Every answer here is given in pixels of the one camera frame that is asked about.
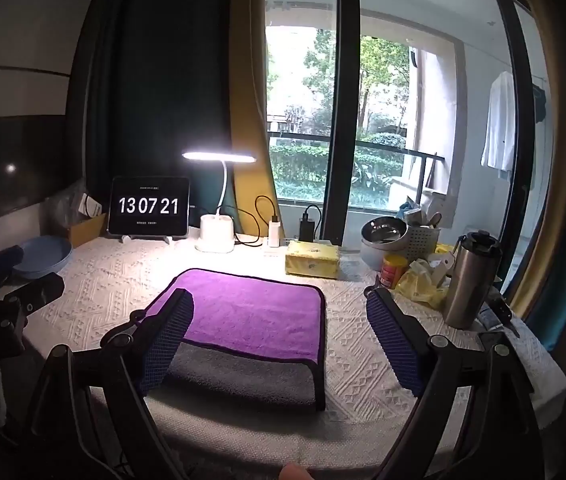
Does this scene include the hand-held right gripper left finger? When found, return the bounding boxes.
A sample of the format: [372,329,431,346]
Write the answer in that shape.
[30,287,196,480]

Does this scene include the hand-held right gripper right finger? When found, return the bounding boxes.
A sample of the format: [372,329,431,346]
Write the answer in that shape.
[365,287,548,480]

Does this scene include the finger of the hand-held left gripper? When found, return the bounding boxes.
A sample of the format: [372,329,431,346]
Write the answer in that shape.
[0,246,25,287]
[4,272,66,320]

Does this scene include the purple and grey towel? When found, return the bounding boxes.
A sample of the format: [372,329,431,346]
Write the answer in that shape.
[140,267,327,413]

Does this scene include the blue bowl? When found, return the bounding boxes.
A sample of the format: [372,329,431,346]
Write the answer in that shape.
[10,235,74,280]

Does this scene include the white textured tablecloth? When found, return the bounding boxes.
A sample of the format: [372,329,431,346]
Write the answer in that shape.
[13,234,566,467]

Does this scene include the yellow plastic bag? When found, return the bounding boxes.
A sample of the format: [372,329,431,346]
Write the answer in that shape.
[394,257,451,311]

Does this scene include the orange-lidded jar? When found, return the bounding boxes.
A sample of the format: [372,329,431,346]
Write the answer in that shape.
[380,254,410,290]

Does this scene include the cardboard box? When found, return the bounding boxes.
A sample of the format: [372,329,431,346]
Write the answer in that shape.
[67,212,109,250]

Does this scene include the clear plastic bag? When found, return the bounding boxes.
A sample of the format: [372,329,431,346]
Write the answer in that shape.
[44,180,95,228]

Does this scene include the white pot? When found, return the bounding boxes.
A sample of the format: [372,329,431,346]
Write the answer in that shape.
[360,232,411,272]

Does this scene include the stainless steel bottle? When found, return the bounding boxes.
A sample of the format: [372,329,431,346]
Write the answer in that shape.
[443,230,504,331]

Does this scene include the white utensil basket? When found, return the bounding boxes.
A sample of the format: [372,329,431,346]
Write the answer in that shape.
[403,210,444,263]

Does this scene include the stainless steel bowl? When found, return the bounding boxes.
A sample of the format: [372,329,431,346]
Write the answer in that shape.
[361,216,409,245]

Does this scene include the yellow tissue pack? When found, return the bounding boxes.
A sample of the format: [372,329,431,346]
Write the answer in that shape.
[284,240,341,279]

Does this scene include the white desk lamp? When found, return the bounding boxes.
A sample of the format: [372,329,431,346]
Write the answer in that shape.
[181,150,258,253]

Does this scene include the tablet clock on stand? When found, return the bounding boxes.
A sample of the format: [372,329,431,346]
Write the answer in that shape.
[106,176,191,245]

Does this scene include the black charger plug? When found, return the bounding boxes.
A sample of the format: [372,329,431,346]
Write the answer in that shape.
[298,205,323,242]

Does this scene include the balcony railing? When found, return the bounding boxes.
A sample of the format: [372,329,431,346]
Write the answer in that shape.
[268,130,448,196]

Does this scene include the dark green curtain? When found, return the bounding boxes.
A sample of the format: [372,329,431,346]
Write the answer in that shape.
[66,0,239,231]

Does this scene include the white hanging shirt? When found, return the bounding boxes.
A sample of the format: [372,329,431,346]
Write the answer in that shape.
[480,71,518,180]

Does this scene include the yellow curtain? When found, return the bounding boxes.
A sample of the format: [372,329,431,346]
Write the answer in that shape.
[228,0,281,241]

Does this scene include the black cable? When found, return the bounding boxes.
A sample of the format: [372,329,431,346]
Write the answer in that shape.
[233,195,280,247]

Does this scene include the black sliding door frame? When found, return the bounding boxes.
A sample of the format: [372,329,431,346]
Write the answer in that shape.
[324,0,361,248]

